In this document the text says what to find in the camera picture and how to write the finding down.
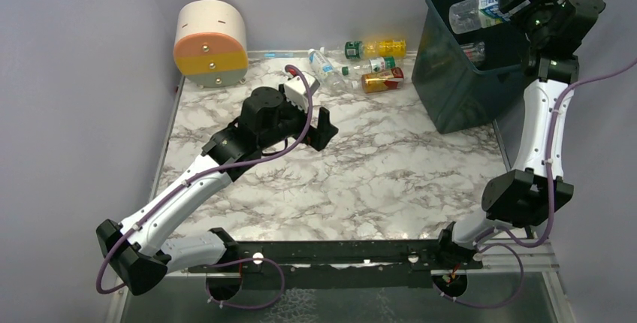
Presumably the tall clear bottle blue label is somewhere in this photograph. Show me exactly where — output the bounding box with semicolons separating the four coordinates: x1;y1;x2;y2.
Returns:
308;49;347;91

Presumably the round pastel drawer cabinet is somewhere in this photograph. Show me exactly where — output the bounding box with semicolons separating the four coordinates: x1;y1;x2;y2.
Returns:
173;0;249;88

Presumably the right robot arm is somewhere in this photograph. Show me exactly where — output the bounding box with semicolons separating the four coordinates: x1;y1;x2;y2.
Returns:
436;0;605;264

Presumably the dark green plastic bin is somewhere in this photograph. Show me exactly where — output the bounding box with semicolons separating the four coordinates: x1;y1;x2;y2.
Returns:
412;0;529;134

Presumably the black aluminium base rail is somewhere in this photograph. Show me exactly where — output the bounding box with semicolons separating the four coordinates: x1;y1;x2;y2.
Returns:
117;239;560;290

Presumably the amber tea bottle red label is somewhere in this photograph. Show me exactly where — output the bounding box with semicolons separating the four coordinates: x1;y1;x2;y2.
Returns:
361;68;405;94

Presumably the clear bottle purple-blue label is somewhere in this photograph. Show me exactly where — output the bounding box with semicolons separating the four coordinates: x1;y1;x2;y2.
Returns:
460;41;486;66

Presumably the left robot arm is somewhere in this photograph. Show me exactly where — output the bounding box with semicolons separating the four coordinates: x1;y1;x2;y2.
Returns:
95;86;338;295

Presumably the crushed clear bottle blue-green label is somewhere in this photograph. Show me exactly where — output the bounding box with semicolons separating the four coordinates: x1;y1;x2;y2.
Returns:
448;0;510;35

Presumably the clear bottle green cap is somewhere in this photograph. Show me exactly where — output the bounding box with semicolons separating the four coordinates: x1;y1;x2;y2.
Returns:
341;56;396;76

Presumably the yellow bottle green label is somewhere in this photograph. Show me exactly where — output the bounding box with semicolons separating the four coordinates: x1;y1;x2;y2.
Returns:
343;40;406;59

